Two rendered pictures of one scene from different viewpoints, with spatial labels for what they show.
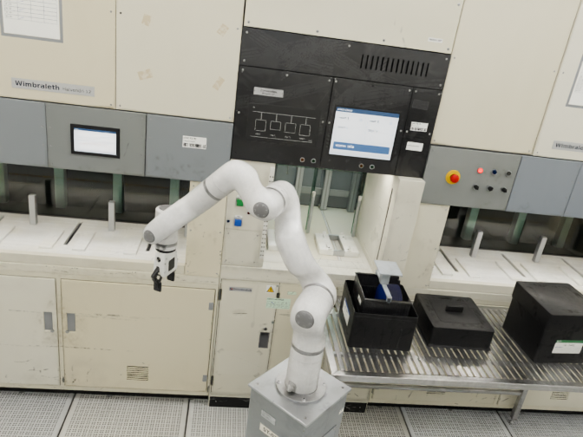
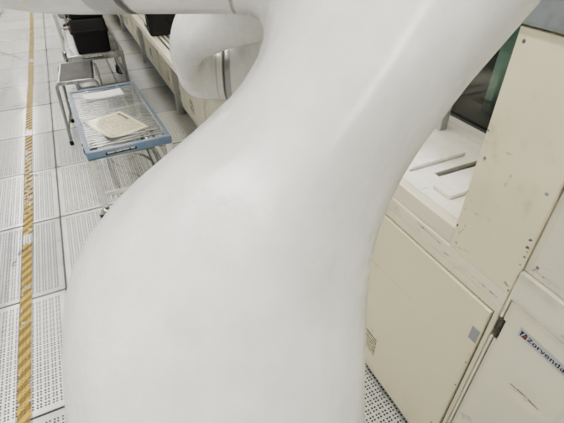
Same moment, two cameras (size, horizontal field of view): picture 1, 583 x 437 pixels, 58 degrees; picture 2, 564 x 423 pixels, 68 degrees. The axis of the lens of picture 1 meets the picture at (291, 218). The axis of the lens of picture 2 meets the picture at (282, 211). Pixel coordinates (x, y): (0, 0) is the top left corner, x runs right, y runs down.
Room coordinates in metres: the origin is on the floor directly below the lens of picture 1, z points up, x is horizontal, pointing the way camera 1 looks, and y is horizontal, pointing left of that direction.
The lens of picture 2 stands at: (1.60, -0.11, 1.45)
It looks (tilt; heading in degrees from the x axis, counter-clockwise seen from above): 37 degrees down; 73
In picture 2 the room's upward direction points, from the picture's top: straight up
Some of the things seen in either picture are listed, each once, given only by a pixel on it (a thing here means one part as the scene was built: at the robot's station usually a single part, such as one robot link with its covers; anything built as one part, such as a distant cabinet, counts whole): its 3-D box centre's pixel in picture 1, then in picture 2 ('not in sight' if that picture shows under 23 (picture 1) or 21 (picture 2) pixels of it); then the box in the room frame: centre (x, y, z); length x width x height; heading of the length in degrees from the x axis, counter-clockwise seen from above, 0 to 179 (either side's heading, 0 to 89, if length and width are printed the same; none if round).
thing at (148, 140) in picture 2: not in sight; (125, 145); (1.36, 2.33, 0.24); 0.97 x 0.52 x 0.48; 101
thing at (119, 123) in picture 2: not in sight; (116, 122); (1.36, 2.15, 0.47); 0.31 x 0.23 x 0.02; 120
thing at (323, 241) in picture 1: (336, 244); not in sight; (2.59, -0.26, 0.89); 0.22 x 0.21 x 0.04; 8
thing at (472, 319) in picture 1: (451, 317); not in sight; (2.10, -0.80, 0.83); 0.29 x 0.29 x 0.13; 7
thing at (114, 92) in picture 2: not in sight; (103, 93); (1.28, 2.61, 0.47); 0.23 x 0.12 x 0.02; 14
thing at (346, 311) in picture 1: (376, 314); not in sight; (2.01, -0.43, 0.85); 0.28 x 0.28 x 0.17; 6
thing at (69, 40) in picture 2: not in sight; (97, 65); (1.13, 4.01, 0.24); 0.94 x 0.53 x 0.48; 98
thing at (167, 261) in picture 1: (165, 258); not in sight; (1.74, 0.45, 1.12); 0.10 x 0.07 x 0.11; 163
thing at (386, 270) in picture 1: (379, 298); not in sight; (2.01, -0.43, 0.93); 0.24 x 0.20 x 0.32; 6
